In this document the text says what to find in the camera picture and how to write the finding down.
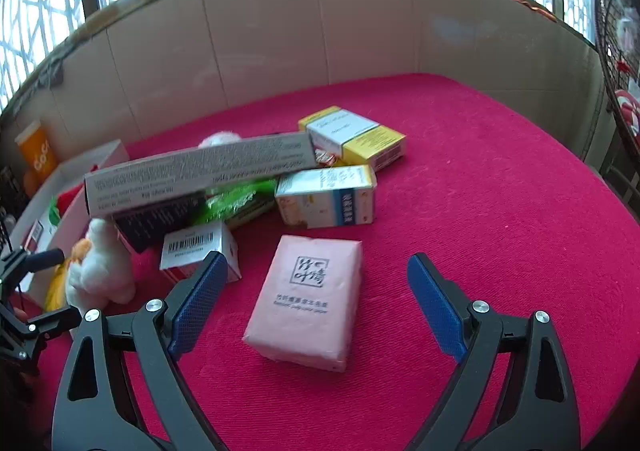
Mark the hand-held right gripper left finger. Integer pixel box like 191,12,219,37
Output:
51,251,229,451

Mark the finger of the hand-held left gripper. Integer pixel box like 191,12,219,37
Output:
0,303,82,363
0,248,66,299

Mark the black box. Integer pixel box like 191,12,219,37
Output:
112,193,206,254

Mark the orange cord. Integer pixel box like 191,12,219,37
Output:
510,0,561,22

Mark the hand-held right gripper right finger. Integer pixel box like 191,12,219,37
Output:
400,253,581,451

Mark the long grey sealant box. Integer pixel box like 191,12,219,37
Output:
83,131,319,219

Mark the red green plush toy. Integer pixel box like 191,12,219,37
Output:
55,183,87,218

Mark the white barcode box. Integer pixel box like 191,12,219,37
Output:
160,220,241,284

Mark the green packet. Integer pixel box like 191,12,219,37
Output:
192,179,278,227

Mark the white cardboard tray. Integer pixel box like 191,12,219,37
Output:
10,139,131,307

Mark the red cloth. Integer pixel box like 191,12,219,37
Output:
20,72,640,451

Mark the blue white medicine box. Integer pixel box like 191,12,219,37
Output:
274,164,377,228

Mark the yellow white medicine box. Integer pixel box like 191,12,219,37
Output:
298,106,407,172

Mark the rattan hanging chair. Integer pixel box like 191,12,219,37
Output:
594,0,640,162

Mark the grey rag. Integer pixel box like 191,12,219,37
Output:
27,56,67,88

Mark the pink tissue pack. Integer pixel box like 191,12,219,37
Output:
242,234,363,373

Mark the pink plush toy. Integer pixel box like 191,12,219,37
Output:
197,130,241,149

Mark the window with metal grille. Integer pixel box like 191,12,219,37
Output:
0,0,601,106

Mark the white plush toy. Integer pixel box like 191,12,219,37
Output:
66,220,136,307

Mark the orange drink cup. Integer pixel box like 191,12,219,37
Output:
14,120,61,182

